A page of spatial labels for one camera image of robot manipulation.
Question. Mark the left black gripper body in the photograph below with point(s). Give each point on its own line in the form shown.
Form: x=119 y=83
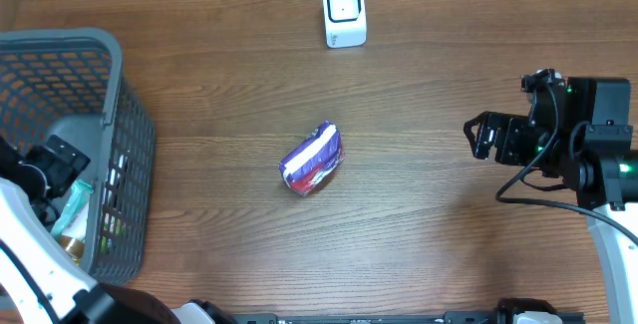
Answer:
x=64 y=155

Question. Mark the grey plastic shopping basket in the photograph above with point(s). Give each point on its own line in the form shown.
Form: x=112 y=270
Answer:
x=70 y=83

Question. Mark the mint green wipes pack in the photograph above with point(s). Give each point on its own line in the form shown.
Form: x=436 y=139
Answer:
x=78 y=199

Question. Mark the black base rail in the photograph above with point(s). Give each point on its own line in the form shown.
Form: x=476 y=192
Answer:
x=506 y=311

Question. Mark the white barcode scanner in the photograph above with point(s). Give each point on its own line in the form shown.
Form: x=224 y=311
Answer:
x=345 y=23

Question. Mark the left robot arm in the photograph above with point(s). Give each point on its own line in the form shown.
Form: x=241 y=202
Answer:
x=44 y=283

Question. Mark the white Pantene tube gold cap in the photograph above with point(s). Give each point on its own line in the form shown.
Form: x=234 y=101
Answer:
x=72 y=239

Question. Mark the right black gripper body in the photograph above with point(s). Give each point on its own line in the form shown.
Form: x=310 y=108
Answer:
x=517 y=142

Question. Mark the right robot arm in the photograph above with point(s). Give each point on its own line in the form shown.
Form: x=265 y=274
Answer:
x=577 y=131

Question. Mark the purple snack package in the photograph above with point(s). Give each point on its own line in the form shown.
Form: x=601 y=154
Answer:
x=314 y=159

